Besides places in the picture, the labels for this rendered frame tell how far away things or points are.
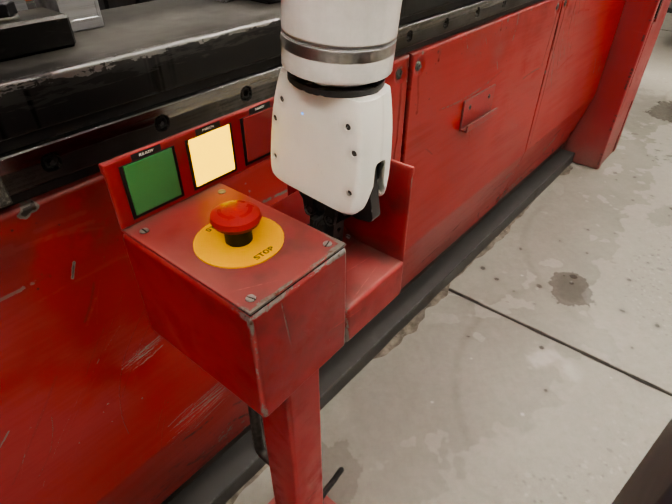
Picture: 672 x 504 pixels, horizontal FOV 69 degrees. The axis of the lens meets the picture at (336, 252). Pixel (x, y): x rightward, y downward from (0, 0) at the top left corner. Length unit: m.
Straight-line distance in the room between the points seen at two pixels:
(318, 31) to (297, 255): 0.16
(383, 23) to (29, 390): 0.52
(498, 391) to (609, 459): 0.26
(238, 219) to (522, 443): 1.00
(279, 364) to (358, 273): 0.13
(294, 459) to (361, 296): 0.27
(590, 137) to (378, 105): 2.06
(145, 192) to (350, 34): 0.21
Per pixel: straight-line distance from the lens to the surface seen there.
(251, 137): 0.49
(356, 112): 0.37
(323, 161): 0.40
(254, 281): 0.36
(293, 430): 0.61
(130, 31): 0.64
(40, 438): 0.71
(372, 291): 0.47
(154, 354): 0.72
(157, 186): 0.44
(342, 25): 0.35
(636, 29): 2.27
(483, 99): 1.25
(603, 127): 2.38
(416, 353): 1.36
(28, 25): 0.58
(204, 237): 0.41
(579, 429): 1.33
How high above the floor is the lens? 1.01
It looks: 37 degrees down
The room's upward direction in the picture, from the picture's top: straight up
